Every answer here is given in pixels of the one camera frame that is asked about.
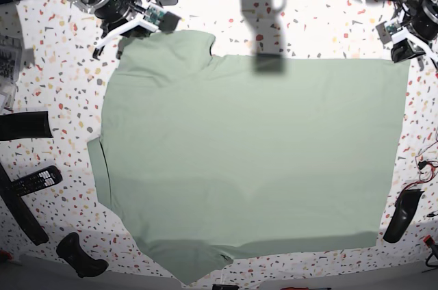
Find black curved handle right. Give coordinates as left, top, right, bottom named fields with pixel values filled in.
left=383, top=189, right=423, bottom=243

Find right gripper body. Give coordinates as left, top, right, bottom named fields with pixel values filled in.
left=102, top=0, right=179, bottom=33

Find long black bar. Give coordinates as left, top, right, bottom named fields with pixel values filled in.
left=1, top=166, right=49, bottom=246

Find light green T-shirt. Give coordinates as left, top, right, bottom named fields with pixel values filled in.
left=88, top=31, right=409, bottom=284

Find red and black wires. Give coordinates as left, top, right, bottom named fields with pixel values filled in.
left=398, top=153, right=438, bottom=209

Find black cylindrical sleeve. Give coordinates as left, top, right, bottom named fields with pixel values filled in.
left=0, top=111, right=53, bottom=141

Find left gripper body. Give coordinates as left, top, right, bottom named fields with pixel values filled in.
left=376, top=19, right=430, bottom=63

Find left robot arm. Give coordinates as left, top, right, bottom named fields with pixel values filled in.
left=376, top=0, right=437, bottom=66

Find black remote control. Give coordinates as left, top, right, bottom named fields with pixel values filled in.
left=10, top=166, right=63, bottom=197

